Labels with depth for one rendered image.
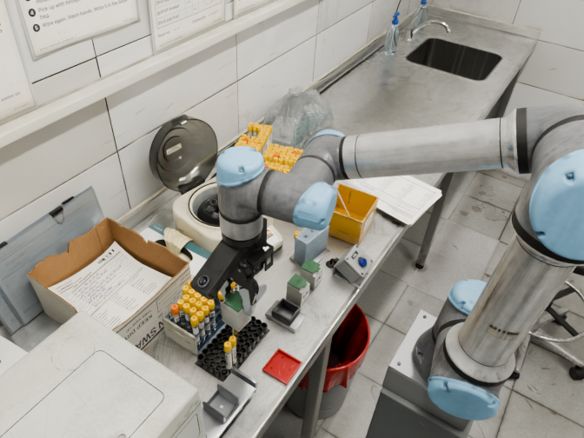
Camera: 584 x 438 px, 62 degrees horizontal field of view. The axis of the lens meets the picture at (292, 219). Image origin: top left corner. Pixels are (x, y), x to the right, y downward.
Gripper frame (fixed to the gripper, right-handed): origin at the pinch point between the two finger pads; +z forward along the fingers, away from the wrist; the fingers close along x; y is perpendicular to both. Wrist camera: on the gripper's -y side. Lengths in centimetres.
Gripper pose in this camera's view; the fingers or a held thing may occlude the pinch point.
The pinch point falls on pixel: (235, 306)
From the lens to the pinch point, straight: 100.7
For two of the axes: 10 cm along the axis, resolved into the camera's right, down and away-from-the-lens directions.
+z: -0.5, 7.4, 6.7
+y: 6.0, -5.1, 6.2
